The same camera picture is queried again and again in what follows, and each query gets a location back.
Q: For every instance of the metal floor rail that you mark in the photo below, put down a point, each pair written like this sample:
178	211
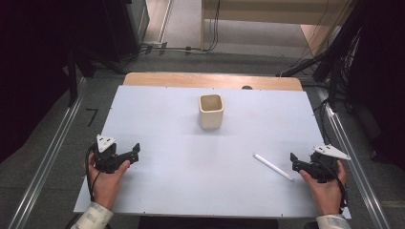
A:
353	165
47	159

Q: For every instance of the cream square cup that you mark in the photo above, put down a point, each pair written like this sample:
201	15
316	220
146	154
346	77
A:
210	113

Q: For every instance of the black curtain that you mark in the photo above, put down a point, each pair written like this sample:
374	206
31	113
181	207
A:
31	73

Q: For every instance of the black stand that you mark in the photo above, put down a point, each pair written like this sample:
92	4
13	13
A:
74	76

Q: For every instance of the person's right hand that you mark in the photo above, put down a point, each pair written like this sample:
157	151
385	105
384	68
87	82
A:
324	194

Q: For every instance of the dark cabinet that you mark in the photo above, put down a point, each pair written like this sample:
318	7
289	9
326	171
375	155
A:
133	22

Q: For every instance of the white pen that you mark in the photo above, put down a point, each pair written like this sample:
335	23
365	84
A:
273	167

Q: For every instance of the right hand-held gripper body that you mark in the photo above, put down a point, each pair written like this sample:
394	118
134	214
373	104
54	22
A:
323	162

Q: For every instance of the person's left hand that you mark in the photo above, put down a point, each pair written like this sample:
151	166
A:
106	186

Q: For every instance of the light wooden desk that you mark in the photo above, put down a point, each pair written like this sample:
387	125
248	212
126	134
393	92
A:
254	14

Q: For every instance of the black power strip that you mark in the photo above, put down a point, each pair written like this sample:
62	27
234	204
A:
153	46

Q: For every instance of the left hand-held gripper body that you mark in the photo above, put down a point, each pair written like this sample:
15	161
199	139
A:
107	158

